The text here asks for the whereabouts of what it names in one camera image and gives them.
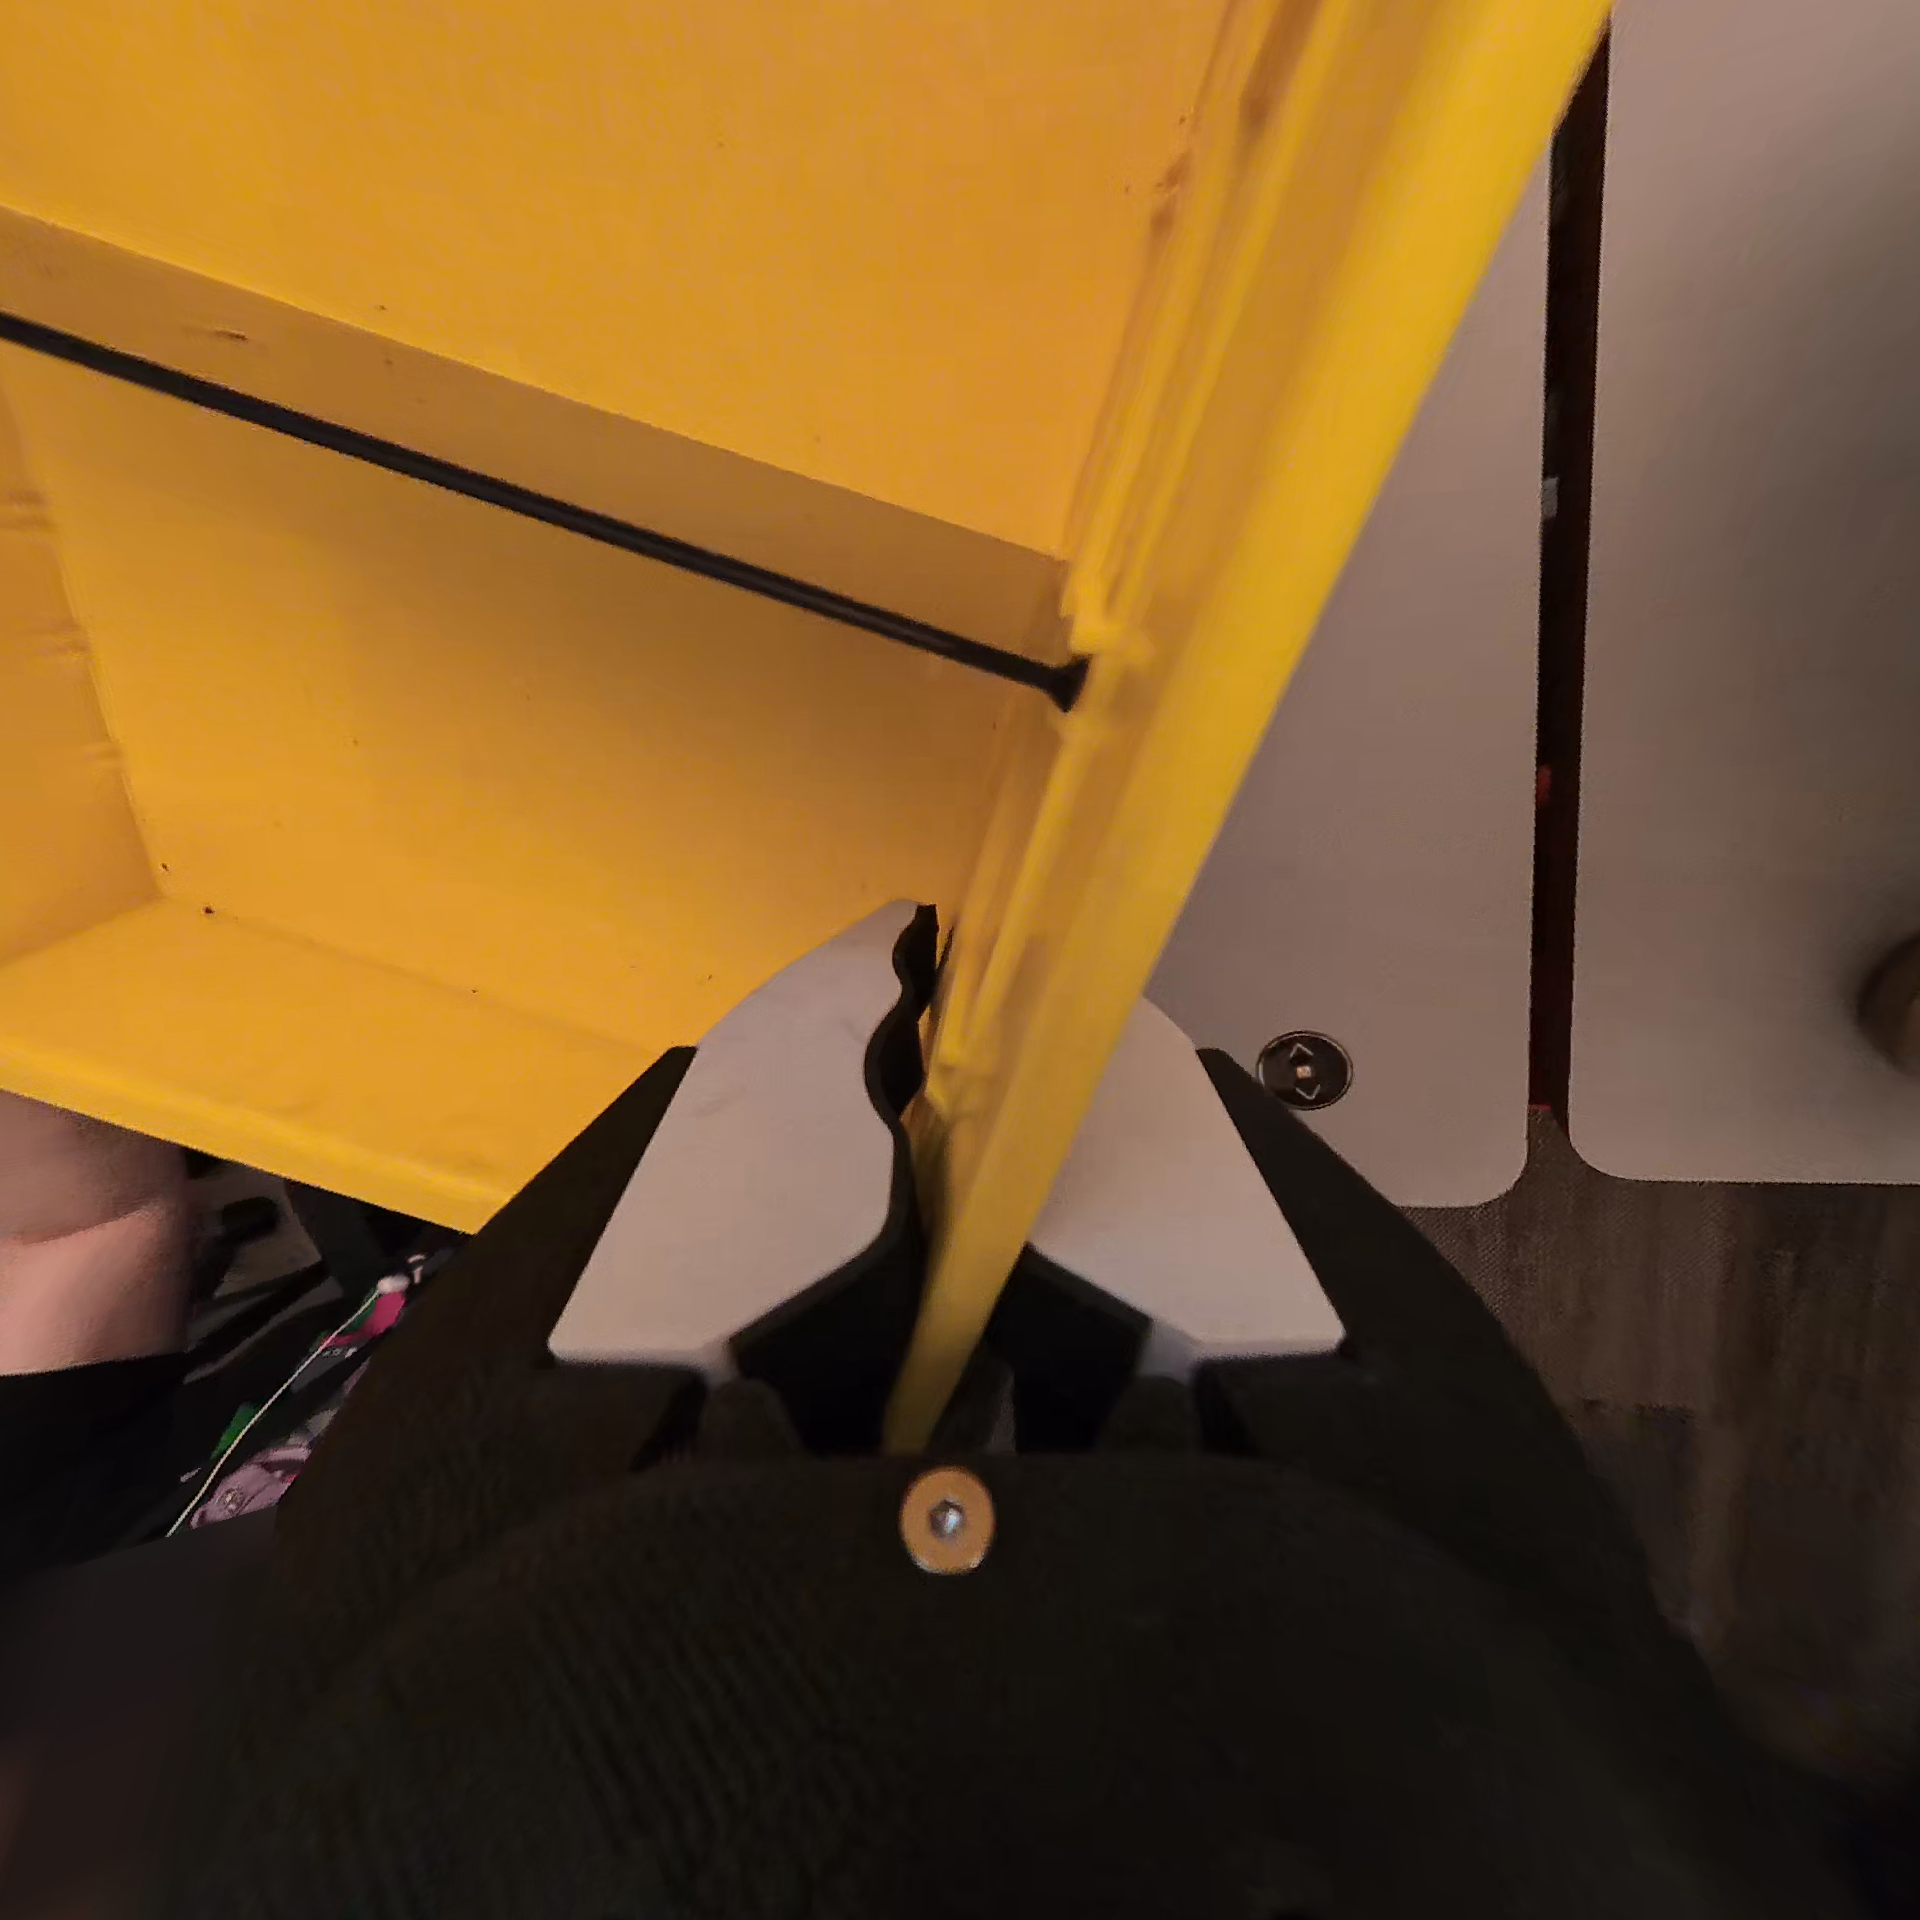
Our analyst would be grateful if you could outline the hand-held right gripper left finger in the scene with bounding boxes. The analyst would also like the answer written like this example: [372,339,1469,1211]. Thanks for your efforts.
[547,900,944,1374]

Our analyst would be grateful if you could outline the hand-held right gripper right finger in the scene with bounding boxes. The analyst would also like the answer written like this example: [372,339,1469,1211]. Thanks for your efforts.
[1031,996,1347,1376]

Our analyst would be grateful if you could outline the yellow plastic storage bin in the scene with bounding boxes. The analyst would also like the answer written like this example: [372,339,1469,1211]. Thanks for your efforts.
[0,0,1613,1457]

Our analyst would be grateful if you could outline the person's left forearm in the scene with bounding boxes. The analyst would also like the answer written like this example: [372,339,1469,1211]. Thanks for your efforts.
[0,1096,191,1374]

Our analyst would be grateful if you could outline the round desk control button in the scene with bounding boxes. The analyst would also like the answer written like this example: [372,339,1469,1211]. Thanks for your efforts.
[1257,1031,1355,1113]

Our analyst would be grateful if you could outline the person's floral pants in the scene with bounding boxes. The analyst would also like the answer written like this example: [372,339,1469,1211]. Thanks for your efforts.
[164,1185,452,1539]

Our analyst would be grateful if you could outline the black bin divider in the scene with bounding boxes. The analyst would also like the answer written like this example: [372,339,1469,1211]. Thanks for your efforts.
[0,311,1087,714]

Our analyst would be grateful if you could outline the person's black shirt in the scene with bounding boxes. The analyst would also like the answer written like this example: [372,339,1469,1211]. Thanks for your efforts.
[0,1351,196,1578]

